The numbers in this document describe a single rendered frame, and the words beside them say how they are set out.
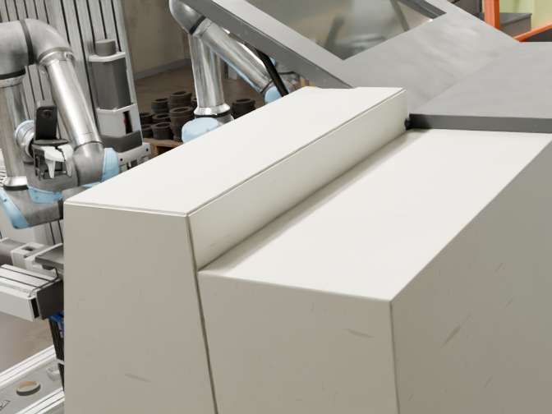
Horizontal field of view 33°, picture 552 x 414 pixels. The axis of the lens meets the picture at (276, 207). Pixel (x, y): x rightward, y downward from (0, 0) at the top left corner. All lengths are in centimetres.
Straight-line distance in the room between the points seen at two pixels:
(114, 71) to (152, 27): 847
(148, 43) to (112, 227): 986
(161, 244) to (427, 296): 35
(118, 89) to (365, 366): 171
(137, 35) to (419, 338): 995
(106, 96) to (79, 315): 139
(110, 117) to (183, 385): 151
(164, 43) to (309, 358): 1021
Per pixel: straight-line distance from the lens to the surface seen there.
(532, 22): 662
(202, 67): 295
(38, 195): 226
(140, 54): 1103
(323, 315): 114
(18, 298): 266
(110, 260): 131
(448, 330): 127
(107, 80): 270
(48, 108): 205
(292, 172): 141
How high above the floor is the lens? 193
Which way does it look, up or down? 19 degrees down
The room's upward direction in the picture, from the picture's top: 7 degrees counter-clockwise
